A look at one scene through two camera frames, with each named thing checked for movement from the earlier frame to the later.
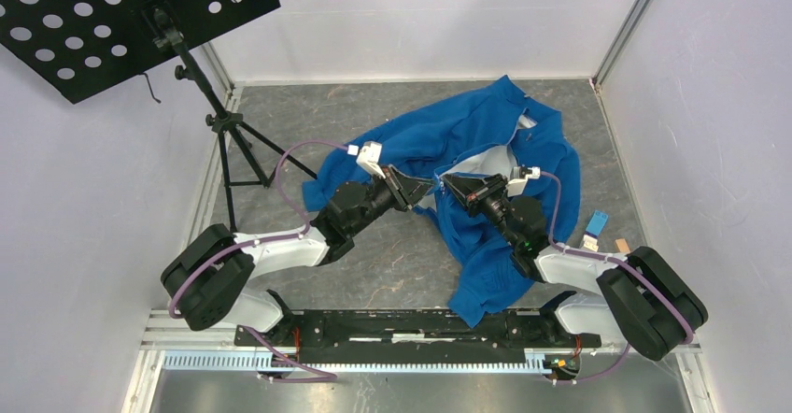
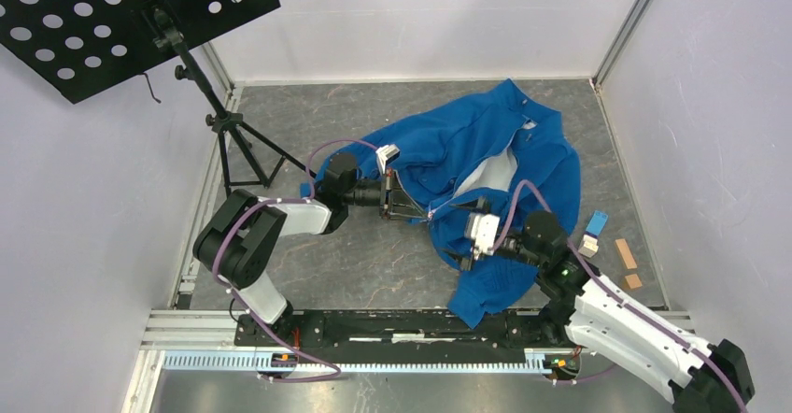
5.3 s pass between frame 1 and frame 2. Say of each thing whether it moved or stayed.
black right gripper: moved
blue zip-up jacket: stayed
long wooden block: stayed
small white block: stayed
